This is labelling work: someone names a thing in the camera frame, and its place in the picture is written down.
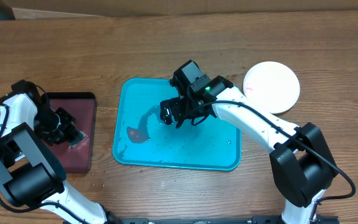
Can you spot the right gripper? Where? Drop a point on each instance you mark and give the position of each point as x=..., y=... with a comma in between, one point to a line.
x=179, y=103

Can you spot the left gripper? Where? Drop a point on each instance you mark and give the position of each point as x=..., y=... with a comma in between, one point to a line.
x=61, y=134

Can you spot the green scrubbing sponge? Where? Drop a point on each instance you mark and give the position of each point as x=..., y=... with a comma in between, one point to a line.
x=76, y=136

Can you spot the white plate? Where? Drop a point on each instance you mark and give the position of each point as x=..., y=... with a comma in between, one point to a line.
x=273, y=86

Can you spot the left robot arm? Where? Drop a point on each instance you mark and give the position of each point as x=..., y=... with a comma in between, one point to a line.
x=31, y=176

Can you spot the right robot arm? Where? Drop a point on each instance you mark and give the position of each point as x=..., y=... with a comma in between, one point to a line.
x=302, y=165

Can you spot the black tray with red water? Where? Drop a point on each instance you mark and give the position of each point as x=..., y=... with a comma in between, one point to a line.
x=82, y=106

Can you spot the teal plastic serving tray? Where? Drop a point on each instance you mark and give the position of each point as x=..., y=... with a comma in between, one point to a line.
x=141, y=138

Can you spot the brown cardboard backdrop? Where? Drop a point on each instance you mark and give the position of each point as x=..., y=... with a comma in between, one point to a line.
x=112, y=8

